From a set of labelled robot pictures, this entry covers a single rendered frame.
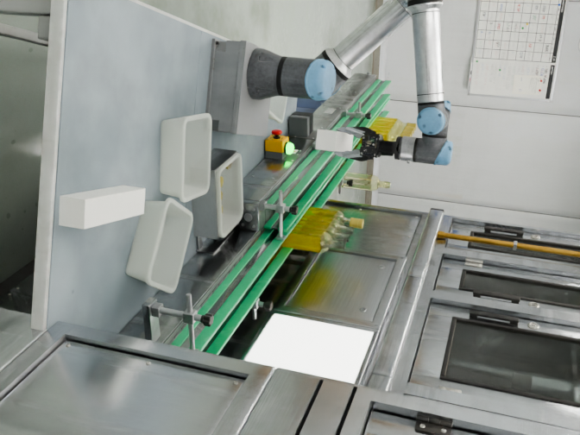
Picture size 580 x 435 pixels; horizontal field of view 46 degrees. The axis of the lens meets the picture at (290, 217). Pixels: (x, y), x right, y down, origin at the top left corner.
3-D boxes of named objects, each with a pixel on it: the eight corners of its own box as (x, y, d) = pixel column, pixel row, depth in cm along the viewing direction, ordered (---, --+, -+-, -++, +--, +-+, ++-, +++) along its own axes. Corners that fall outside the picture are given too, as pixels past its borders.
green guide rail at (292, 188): (263, 208, 219) (286, 211, 217) (263, 204, 218) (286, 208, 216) (376, 81, 369) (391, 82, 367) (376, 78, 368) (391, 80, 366)
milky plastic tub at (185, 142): (151, 200, 178) (181, 204, 176) (153, 114, 173) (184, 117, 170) (181, 188, 194) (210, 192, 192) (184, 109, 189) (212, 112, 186)
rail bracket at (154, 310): (125, 346, 166) (209, 364, 159) (117, 286, 159) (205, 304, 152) (135, 335, 170) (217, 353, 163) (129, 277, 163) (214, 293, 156)
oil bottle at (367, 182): (330, 186, 303) (388, 193, 296) (330, 174, 300) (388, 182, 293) (333, 180, 308) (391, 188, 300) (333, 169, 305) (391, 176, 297)
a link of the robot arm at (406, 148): (418, 137, 211) (414, 164, 212) (403, 135, 212) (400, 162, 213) (414, 136, 204) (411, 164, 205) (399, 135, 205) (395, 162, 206)
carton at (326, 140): (317, 129, 206) (337, 130, 204) (336, 131, 229) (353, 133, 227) (315, 148, 207) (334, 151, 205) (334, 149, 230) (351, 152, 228)
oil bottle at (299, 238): (267, 244, 229) (328, 255, 223) (267, 230, 227) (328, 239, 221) (273, 237, 234) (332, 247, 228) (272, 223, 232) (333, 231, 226)
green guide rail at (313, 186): (263, 229, 222) (286, 232, 220) (263, 225, 222) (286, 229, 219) (375, 94, 372) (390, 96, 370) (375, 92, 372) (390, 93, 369)
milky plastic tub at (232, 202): (195, 236, 203) (222, 241, 201) (190, 167, 194) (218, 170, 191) (218, 213, 218) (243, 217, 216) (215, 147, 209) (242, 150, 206)
